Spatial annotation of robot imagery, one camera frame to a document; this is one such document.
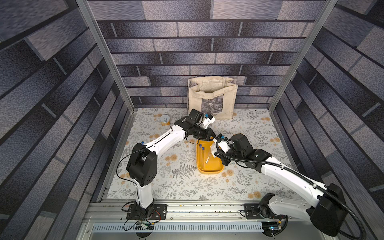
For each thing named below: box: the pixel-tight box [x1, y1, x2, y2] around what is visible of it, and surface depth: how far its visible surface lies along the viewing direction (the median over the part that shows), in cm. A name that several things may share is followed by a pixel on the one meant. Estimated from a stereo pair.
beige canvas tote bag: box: [187, 76, 239, 120], surface depth 102 cm
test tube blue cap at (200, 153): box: [199, 144, 202, 164], surface depth 97 cm
